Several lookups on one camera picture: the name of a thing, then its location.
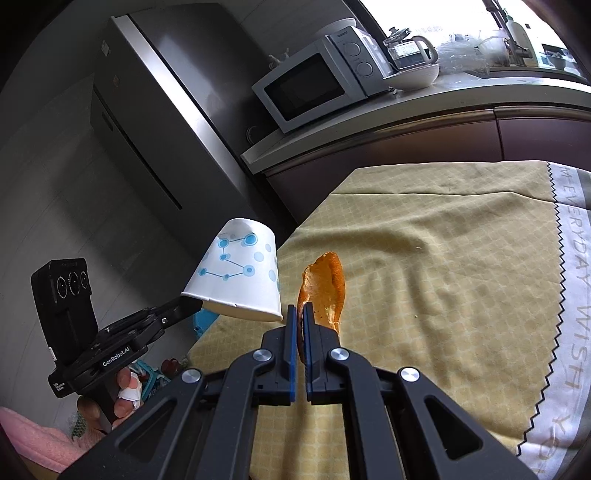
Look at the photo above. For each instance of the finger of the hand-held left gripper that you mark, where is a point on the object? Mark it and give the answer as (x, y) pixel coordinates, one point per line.
(175, 313)

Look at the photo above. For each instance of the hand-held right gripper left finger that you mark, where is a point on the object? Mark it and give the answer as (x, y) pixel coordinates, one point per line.
(291, 355)

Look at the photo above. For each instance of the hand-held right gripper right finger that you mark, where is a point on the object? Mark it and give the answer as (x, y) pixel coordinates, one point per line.
(308, 360)

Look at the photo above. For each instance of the blue dotted paper cup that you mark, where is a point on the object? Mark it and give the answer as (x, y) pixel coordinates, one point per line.
(240, 286)

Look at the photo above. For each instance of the orange peel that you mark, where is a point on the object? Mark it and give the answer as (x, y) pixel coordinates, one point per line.
(328, 281)

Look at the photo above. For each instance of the person's left forearm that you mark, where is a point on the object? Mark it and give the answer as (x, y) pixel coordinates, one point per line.
(37, 438)

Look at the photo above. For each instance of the person's left hand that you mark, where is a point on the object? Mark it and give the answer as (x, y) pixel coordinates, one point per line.
(127, 397)

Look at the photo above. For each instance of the red snack packet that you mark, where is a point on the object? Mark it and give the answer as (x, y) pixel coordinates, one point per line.
(173, 368)

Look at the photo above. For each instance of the yellow checked tablecloth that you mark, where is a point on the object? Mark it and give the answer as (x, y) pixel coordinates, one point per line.
(438, 300)

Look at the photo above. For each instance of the grey refrigerator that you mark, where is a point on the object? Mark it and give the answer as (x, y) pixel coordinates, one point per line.
(184, 115)

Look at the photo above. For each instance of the white printed cloth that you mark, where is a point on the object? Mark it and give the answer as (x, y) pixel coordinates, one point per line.
(572, 323)

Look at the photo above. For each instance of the small white ornament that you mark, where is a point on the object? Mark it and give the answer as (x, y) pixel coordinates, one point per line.
(278, 60)

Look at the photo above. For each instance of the large white bowl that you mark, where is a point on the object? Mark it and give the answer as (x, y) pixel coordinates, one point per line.
(411, 78)

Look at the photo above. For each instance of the white microwave oven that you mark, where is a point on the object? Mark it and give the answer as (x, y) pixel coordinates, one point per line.
(355, 60)

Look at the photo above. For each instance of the glass kettle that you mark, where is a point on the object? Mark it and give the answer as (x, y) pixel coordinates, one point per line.
(408, 50)

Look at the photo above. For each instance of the clear plastic bags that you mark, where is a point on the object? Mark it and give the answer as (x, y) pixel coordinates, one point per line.
(471, 50)

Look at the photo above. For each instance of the kitchen window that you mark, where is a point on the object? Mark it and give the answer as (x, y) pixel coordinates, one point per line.
(438, 16)

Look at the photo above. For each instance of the metal faucet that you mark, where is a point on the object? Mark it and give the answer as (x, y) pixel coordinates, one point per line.
(517, 50)

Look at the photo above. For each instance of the white soap bottle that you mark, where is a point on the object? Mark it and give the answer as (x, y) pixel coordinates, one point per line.
(518, 33)

